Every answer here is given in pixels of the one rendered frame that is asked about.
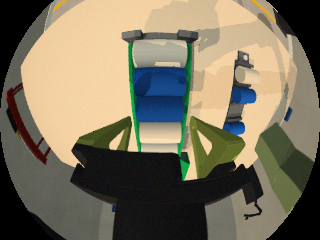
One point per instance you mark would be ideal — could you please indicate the blue plastic bar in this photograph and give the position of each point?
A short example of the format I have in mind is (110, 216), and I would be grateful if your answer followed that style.
(159, 81)
(237, 128)
(159, 108)
(244, 95)

